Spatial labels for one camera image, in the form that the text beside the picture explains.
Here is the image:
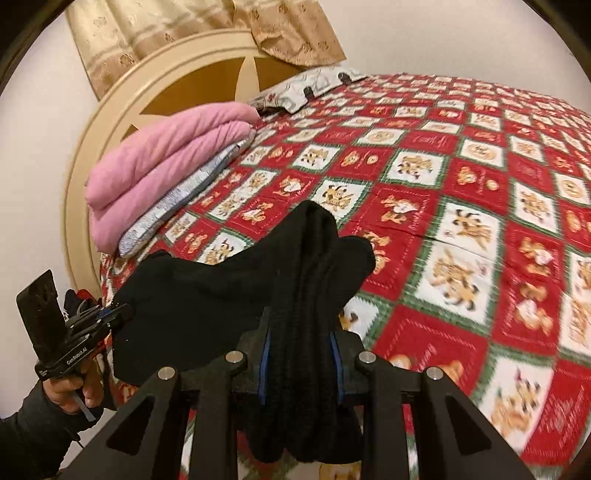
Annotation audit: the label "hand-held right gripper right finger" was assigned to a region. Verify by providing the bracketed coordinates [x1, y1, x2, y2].
[329, 333, 536, 480]

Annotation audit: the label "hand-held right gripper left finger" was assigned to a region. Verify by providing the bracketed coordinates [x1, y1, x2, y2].
[58, 305, 274, 480]

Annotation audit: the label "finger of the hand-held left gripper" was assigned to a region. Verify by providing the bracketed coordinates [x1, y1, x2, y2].
[95, 302, 135, 329]

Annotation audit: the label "black pants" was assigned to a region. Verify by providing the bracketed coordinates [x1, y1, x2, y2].
[111, 200, 377, 464]

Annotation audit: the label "person's left forearm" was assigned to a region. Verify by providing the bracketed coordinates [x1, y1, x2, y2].
[0, 381, 105, 480]

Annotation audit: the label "person's left hand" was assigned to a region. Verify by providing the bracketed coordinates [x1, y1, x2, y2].
[42, 353, 106, 416]

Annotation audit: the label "grey folded blanket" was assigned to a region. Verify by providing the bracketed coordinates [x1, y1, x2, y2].
[117, 140, 253, 259]

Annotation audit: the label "pink folded blanket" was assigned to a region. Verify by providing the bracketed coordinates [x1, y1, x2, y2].
[85, 102, 259, 254]

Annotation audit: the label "red checked printed bedspread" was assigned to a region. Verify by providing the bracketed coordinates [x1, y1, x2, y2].
[99, 73, 591, 480]

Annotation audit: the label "cream round headboard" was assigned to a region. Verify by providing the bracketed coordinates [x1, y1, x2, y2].
[62, 28, 306, 296]

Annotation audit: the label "grey printed pillow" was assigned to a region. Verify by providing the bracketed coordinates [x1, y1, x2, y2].
[247, 67, 369, 114]

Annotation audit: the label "beige patterned curtain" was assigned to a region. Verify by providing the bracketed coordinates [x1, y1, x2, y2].
[65, 0, 348, 100]

